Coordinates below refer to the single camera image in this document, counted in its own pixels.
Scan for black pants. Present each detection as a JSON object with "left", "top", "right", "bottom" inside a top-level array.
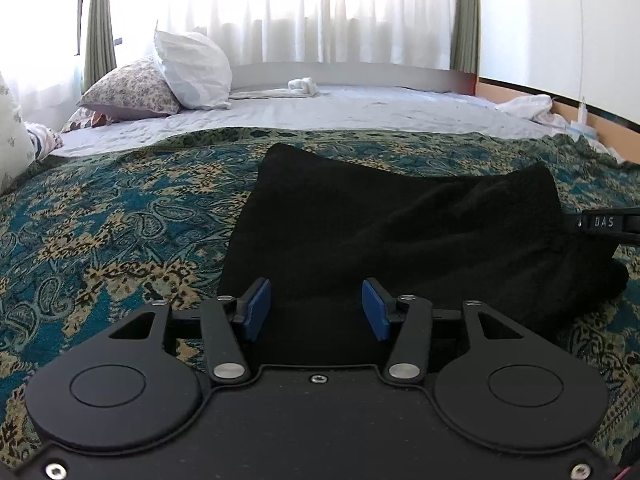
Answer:
[{"left": 218, "top": 144, "right": 628, "bottom": 365}]

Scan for crumpled white cloth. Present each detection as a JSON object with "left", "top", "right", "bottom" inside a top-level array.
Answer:
[{"left": 495, "top": 94, "right": 570, "bottom": 129}]

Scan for teal paisley bedspread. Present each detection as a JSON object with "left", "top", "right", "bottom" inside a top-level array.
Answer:
[{"left": 1, "top": 127, "right": 639, "bottom": 468}]

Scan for green curtain right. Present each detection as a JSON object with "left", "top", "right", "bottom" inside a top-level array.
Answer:
[{"left": 450, "top": 0, "right": 480, "bottom": 75}]

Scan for green curtain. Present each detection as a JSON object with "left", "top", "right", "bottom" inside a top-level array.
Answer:
[
  {"left": 450, "top": 0, "right": 480, "bottom": 75},
  {"left": 78, "top": 0, "right": 117, "bottom": 92}
]

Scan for grey floral pillow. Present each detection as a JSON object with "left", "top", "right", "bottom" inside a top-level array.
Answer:
[{"left": 77, "top": 58, "right": 182, "bottom": 122}]

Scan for small white cloth bundle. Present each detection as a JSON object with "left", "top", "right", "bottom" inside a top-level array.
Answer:
[{"left": 288, "top": 77, "right": 319, "bottom": 98}]

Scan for white bed sheet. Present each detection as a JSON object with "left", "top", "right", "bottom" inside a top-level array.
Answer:
[{"left": 52, "top": 86, "right": 559, "bottom": 158}]

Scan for white pillow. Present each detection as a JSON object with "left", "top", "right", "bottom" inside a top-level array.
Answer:
[{"left": 154, "top": 30, "right": 232, "bottom": 110}]

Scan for blue striped cloth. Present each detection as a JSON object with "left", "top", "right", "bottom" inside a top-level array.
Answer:
[{"left": 25, "top": 122, "right": 64, "bottom": 160}]

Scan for white floral duvet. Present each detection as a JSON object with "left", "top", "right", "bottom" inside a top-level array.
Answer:
[{"left": 0, "top": 78, "right": 36, "bottom": 193}]

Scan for white sheer curtain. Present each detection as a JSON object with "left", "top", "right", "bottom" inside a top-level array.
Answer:
[{"left": 0, "top": 0, "right": 482, "bottom": 111}]

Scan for wooden bed frame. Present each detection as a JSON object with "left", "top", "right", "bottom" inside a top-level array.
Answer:
[{"left": 475, "top": 77, "right": 639, "bottom": 162}]

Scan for white charger with cable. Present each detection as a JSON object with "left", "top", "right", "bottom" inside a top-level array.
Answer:
[{"left": 577, "top": 0, "right": 598, "bottom": 139}]

